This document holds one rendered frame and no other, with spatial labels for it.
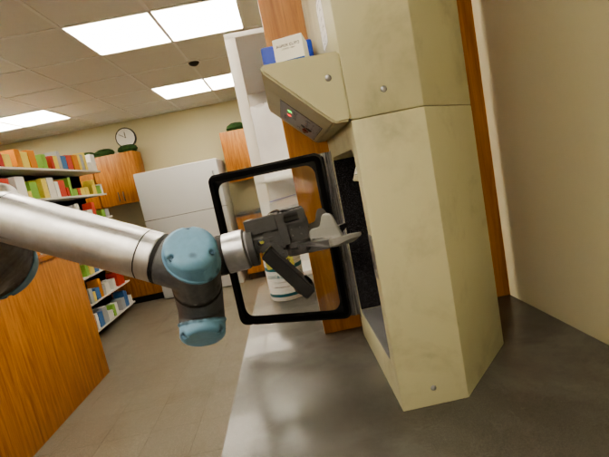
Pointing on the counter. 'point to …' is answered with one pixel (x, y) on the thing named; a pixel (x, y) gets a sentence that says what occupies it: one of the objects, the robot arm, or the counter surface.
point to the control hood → (309, 91)
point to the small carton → (290, 48)
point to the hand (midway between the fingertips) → (355, 231)
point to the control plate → (298, 120)
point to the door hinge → (338, 224)
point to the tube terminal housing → (417, 190)
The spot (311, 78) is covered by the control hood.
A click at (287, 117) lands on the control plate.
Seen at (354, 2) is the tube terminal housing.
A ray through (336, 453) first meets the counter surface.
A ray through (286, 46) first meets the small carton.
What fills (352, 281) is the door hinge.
